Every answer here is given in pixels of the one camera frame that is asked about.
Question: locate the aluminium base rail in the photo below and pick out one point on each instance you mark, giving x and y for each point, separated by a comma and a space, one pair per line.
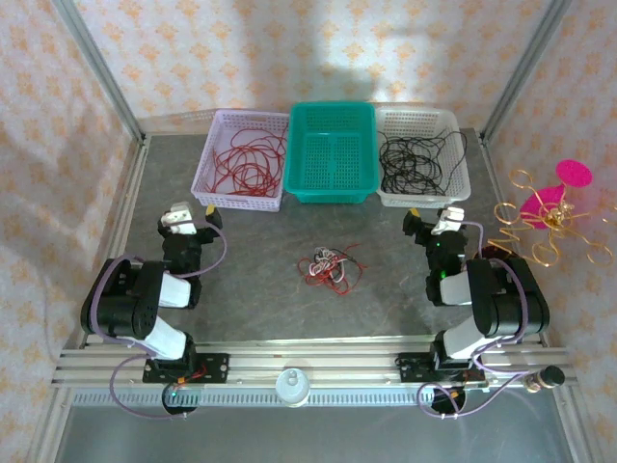
337, 359

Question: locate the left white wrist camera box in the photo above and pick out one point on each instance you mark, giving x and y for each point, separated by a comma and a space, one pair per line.
177, 217

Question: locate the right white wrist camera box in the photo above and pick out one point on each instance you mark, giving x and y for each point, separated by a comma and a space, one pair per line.
448, 219

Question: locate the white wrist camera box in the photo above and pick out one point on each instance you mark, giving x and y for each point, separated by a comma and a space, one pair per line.
448, 219
177, 217

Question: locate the aluminium frame post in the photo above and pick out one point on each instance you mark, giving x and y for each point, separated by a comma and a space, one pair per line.
523, 72
103, 72

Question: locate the black cylindrical knob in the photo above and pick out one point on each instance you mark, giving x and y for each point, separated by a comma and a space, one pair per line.
549, 377

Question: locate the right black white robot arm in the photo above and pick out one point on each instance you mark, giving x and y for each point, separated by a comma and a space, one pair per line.
501, 308

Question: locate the white plastic basket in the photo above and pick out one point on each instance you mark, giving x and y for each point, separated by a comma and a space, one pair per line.
424, 198

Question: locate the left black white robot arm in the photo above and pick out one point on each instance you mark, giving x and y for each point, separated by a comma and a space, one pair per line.
120, 308

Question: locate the green plastic basket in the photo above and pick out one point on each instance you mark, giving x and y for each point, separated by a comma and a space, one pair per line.
332, 159

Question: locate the lavender plastic basket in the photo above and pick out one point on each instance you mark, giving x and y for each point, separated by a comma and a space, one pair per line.
241, 200

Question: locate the white round knob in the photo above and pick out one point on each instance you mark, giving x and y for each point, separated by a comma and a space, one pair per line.
292, 386

